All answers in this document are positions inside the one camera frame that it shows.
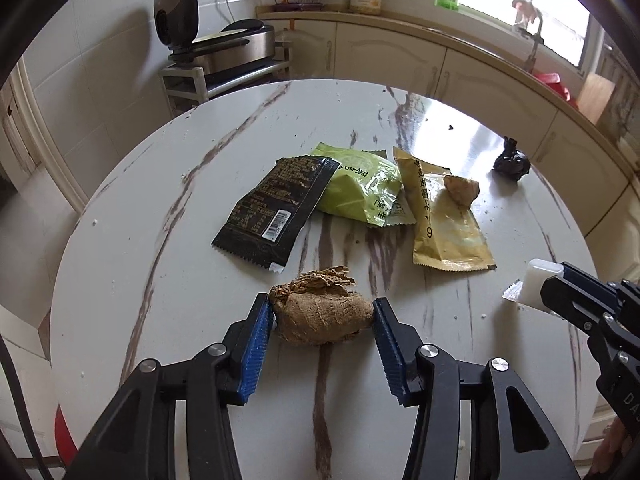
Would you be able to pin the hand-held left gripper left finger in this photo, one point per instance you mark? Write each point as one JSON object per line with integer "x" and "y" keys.
{"x": 255, "y": 350}

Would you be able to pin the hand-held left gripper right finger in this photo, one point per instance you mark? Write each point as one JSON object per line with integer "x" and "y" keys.
{"x": 387, "y": 350}

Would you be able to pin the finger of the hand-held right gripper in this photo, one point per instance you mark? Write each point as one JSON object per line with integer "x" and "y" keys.
{"x": 565, "y": 300}
{"x": 582, "y": 274}

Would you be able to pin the white plastic wrapper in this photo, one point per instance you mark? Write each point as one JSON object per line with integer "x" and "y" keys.
{"x": 537, "y": 280}

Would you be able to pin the beige paper ball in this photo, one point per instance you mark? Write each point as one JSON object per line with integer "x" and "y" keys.
{"x": 322, "y": 315}

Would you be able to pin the person's right hand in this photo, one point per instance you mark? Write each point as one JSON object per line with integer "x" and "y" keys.
{"x": 612, "y": 442}

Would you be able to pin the yellow snack packet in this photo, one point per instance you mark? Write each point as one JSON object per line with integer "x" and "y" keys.
{"x": 445, "y": 235}

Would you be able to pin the small black knotted bag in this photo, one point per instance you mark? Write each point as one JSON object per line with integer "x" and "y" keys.
{"x": 511, "y": 164}

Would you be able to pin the black snack packet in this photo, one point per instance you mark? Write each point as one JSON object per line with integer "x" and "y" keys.
{"x": 270, "y": 205}

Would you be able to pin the ginger piece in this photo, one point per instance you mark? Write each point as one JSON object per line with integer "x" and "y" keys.
{"x": 462, "y": 189}

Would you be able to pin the green snack packet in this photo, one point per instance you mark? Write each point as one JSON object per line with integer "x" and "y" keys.
{"x": 360, "y": 185}

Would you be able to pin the round marble table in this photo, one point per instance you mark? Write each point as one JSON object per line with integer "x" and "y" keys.
{"x": 150, "y": 210}

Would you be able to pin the wooden cutting board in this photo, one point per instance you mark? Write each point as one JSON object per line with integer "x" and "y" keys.
{"x": 595, "y": 97}

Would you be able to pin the red plastic basin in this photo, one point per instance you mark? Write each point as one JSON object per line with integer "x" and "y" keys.
{"x": 550, "y": 80}

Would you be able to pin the red plastic stool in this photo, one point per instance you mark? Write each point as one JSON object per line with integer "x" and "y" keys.
{"x": 64, "y": 440}

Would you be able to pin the metal faucet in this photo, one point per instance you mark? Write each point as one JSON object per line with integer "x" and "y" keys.
{"x": 534, "y": 50}

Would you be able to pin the cloth on faucet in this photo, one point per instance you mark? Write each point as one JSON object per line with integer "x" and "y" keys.
{"x": 525, "y": 10}

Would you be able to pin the grey kitchen cart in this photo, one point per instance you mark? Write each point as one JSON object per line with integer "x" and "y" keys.
{"x": 185, "y": 85}

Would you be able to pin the black rice cooker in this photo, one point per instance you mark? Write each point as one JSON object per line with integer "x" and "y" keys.
{"x": 235, "y": 47}

